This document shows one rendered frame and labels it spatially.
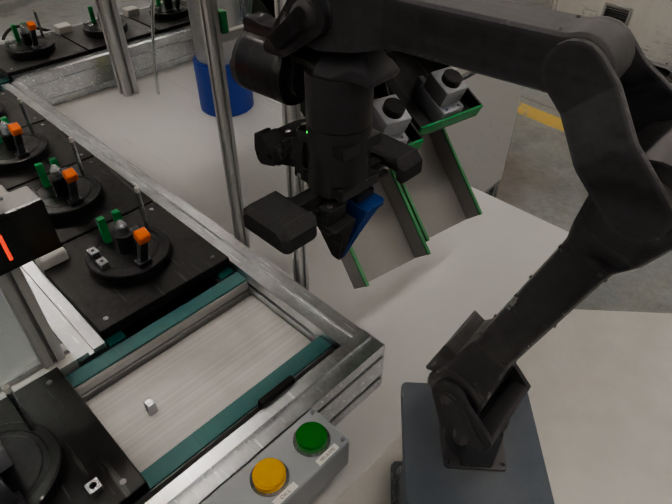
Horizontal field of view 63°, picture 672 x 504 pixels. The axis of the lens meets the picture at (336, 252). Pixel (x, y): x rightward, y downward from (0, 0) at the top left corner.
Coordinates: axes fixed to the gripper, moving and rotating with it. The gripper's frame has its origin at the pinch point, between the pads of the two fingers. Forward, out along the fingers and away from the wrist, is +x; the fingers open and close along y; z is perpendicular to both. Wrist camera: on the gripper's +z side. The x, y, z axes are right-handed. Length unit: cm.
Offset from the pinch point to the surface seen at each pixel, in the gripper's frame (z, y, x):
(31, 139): 95, 1, 27
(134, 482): 8.7, 25.3, 28.5
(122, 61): 127, -38, 29
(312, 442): -2.6, 7.1, 28.2
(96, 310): 37.7, 15.2, 28.5
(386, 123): 11.4, -20.8, 0.1
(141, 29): 146, -56, 29
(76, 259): 51, 12, 29
